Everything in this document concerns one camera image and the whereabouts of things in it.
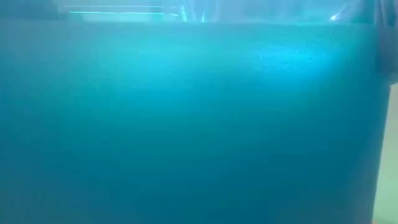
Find light green translucent bin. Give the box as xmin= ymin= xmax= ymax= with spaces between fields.
xmin=373 ymin=82 xmax=398 ymax=224

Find blue plastic bin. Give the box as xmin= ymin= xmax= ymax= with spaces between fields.
xmin=0 ymin=0 xmax=398 ymax=224

